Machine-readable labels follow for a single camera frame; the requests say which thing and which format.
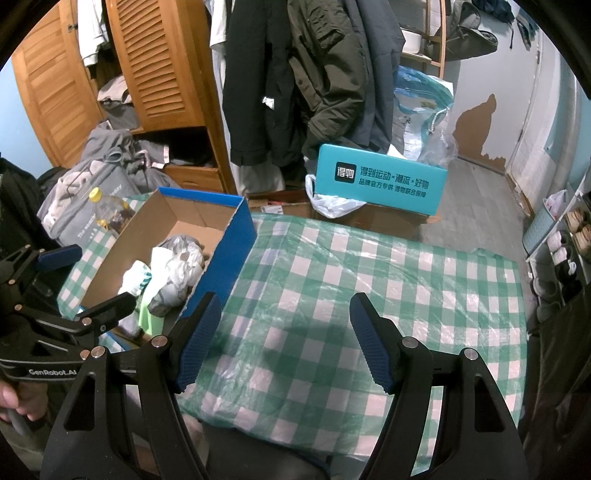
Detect dark cloth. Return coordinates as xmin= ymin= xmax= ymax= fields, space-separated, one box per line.
xmin=517 ymin=286 xmax=591 ymax=480

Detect black coat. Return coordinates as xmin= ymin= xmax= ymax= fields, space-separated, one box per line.
xmin=0 ymin=157 xmax=61 ymax=259

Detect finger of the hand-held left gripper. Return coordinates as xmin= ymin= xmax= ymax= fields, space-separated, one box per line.
xmin=14 ymin=293 xmax=137 ymax=335
xmin=0 ymin=244 xmax=83 ymax=296

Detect floral plastic bag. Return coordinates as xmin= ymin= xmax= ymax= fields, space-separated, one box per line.
xmin=150 ymin=234 xmax=208 ymax=317

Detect wooden louvred wardrobe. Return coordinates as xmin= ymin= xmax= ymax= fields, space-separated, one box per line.
xmin=9 ymin=0 xmax=236 ymax=195

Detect brown cardboard box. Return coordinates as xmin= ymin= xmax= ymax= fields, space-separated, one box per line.
xmin=249 ymin=191 xmax=441 ymax=241

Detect blue and white socks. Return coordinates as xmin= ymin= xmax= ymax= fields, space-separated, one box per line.
xmin=117 ymin=260 xmax=153 ymax=296

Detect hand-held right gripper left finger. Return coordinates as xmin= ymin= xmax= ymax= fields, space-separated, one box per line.
xmin=41 ymin=292 xmax=223 ymax=480

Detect yellow-capped oil bottle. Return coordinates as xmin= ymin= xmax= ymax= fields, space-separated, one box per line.
xmin=88 ymin=187 xmax=137 ymax=234

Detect light blue bin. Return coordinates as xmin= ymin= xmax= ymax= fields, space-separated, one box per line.
xmin=522 ymin=212 xmax=555 ymax=257

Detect blue and clear plastic bag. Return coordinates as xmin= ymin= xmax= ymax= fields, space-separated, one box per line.
xmin=392 ymin=65 xmax=458 ymax=169

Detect small white plastic bag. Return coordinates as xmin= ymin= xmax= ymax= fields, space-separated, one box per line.
xmin=542 ymin=189 xmax=568 ymax=213

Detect white shirt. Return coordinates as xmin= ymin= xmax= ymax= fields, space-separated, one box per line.
xmin=76 ymin=0 xmax=109 ymax=68

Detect green checked tablecloth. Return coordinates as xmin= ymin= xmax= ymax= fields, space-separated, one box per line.
xmin=58 ymin=194 xmax=529 ymax=462

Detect light green cloth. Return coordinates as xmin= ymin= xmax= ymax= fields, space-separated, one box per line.
xmin=136 ymin=295 xmax=160 ymax=335

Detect olive hanging bag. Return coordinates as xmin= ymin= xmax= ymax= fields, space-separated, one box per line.
xmin=445 ymin=0 xmax=499 ymax=63

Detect grey tote bag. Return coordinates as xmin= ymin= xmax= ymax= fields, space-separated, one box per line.
xmin=37 ymin=161 xmax=153 ymax=247

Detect blue-sided cardboard box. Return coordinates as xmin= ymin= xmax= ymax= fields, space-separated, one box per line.
xmin=81 ymin=187 xmax=257 ymax=344

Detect black hanging jacket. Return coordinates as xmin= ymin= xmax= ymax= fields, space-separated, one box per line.
xmin=222 ymin=0 xmax=305 ymax=167

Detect navy hanging jacket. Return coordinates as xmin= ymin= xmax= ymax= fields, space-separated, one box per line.
xmin=342 ymin=0 xmax=407 ymax=153

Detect grey hoodie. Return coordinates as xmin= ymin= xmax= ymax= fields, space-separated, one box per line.
xmin=81 ymin=122 xmax=181 ymax=190

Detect teal printed box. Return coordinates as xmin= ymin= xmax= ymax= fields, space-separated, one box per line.
xmin=315 ymin=144 xmax=448 ymax=217

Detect white door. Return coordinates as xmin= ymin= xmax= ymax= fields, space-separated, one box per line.
xmin=505 ymin=32 xmax=583 ymax=195

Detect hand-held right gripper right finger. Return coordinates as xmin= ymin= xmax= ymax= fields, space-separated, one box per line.
xmin=349 ymin=292 xmax=520 ymax=480

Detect person's left hand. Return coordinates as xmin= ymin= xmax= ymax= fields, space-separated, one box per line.
xmin=0 ymin=376 xmax=49 ymax=432

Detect grey folded clothes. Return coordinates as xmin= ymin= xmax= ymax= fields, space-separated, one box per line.
xmin=97 ymin=76 xmax=139 ymax=130

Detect assorted shoes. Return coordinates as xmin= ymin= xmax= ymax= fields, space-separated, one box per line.
xmin=531 ymin=203 xmax=591 ymax=301

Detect wooden rack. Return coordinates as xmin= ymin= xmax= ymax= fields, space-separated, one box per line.
xmin=399 ymin=0 xmax=446 ymax=79

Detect white shoe rack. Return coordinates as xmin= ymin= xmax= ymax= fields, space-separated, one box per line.
xmin=526 ymin=185 xmax=591 ymax=319

